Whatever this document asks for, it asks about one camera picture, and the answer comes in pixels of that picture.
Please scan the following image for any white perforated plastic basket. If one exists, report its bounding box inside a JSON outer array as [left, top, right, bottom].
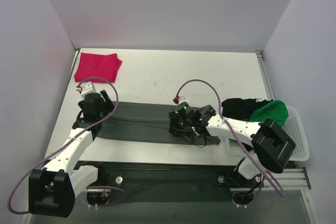
[[226, 106, 310, 162]]

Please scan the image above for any grey t shirt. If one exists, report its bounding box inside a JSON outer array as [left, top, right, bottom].
[[98, 102, 220, 148]]

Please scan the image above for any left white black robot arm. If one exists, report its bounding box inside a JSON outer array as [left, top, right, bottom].
[[28, 90, 116, 218]]

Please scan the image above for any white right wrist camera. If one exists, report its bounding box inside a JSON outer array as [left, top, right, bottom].
[[173, 95, 189, 105]]

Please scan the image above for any green t shirt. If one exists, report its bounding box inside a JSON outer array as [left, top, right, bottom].
[[247, 100, 289, 127]]

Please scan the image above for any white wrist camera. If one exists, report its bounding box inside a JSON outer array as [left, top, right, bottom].
[[76, 82, 96, 99], [173, 95, 189, 105]]

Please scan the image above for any folded red t shirt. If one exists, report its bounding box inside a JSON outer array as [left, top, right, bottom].
[[74, 52, 122, 83]]

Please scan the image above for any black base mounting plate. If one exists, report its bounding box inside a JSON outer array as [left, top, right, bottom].
[[75, 161, 262, 206]]

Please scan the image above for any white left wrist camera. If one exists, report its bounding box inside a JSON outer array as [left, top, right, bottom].
[[76, 82, 96, 99]]

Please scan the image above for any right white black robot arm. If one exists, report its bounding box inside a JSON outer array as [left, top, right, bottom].
[[169, 102, 296, 186]]

